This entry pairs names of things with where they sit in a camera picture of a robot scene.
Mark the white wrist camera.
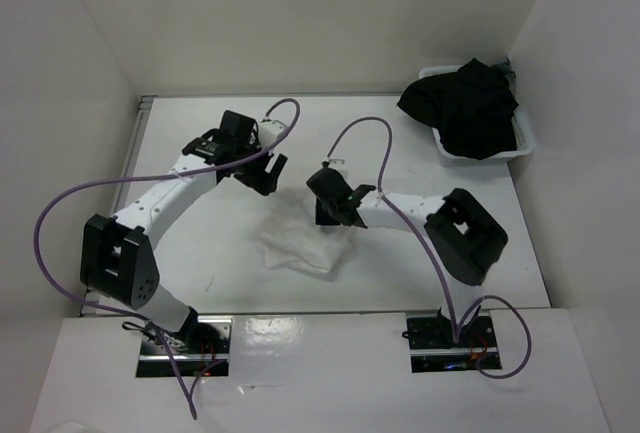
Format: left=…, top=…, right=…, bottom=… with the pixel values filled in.
left=321, top=158, right=346, bottom=169
left=258, top=118, right=288, bottom=150

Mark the white plastic basket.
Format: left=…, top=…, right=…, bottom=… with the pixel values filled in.
left=418, top=65, right=536, bottom=167

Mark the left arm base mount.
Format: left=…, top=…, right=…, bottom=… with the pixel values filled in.
left=122, top=316, right=232, bottom=378

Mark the black skirt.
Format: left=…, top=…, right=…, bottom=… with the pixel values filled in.
left=397, top=59, right=519, bottom=160

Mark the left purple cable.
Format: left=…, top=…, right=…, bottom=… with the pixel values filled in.
left=33, top=98, right=302, bottom=421

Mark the purple cable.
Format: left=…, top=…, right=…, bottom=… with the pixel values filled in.
left=327, top=116, right=533, bottom=380
left=33, top=98, right=302, bottom=421

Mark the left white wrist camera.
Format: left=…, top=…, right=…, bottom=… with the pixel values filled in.
left=258, top=118, right=288, bottom=150

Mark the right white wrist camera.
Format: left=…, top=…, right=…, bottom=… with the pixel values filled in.
left=321, top=158, right=346, bottom=169

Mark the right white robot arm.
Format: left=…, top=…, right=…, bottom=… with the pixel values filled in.
left=306, top=165, right=508, bottom=346

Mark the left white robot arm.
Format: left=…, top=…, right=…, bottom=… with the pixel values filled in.
left=80, top=111, right=287, bottom=353

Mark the grey garment in basket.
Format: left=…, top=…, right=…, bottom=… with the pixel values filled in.
left=492, top=56, right=517, bottom=92

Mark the white skirt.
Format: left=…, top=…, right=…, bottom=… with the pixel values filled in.
left=256, top=189, right=351, bottom=281

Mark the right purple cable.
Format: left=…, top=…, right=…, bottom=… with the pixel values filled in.
left=327, top=116, right=533, bottom=380

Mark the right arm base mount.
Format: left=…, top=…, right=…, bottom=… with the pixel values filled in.
left=401, top=313, right=502, bottom=373

